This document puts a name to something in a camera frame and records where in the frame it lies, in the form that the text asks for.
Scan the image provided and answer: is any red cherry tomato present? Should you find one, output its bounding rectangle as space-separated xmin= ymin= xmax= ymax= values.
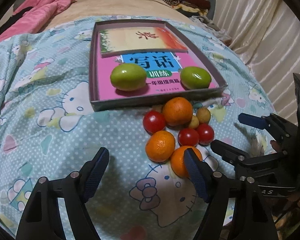
xmin=196 ymin=124 xmax=215 ymax=145
xmin=178 ymin=128 xmax=199 ymax=146
xmin=142 ymin=111 xmax=166 ymax=134

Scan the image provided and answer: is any orange tangerine front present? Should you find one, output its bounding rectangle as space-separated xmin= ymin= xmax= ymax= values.
xmin=170 ymin=146 xmax=203 ymax=178

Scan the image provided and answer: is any orange tangerine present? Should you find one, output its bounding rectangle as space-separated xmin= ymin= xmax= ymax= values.
xmin=170 ymin=146 xmax=203 ymax=178
xmin=162 ymin=97 xmax=193 ymax=126
xmin=145 ymin=131 xmax=175 ymax=163

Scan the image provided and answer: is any small yellow-brown fruit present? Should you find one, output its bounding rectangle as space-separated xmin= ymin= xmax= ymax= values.
xmin=196 ymin=107 xmax=211 ymax=124
xmin=188 ymin=115 xmax=200 ymax=129

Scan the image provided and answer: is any large green jujube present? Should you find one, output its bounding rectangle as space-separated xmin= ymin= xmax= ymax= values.
xmin=180 ymin=66 xmax=212 ymax=89

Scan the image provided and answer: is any small green jujube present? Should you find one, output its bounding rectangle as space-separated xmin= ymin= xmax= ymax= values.
xmin=110 ymin=63 xmax=147 ymax=92

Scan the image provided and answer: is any blue Hello Kitty sheet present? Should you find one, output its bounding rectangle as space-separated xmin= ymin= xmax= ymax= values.
xmin=0 ymin=15 xmax=278 ymax=240

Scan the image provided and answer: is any shallow cardboard box tray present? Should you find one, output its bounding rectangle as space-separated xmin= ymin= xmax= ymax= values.
xmin=89 ymin=19 xmax=227 ymax=111

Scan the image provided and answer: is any cream satin curtain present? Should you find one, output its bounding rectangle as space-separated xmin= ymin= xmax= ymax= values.
xmin=213 ymin=0 xmax=300 ymax=124

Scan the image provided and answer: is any white cloth in basket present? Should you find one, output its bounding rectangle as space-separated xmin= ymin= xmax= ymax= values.
xmin=190 ymin=16 xmax=232 ymax=46

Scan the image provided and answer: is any yellow orange booklet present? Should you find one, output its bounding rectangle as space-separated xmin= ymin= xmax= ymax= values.
xmin=99 ymin=27 xmax=187 ymax=57

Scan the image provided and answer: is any black garment on bed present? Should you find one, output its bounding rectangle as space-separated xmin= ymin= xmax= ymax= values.
xmin=0 ymin=6 xmax=33 ymax=35

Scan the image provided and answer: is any beige bed blanket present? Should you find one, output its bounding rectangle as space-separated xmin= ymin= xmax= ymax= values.
xmin=41 ymin=0 xmax=192 ymax=31

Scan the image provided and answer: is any pink quilt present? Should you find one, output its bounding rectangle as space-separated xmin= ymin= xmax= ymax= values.
xmin=0 ymin=0 xmax=76 ymax=42

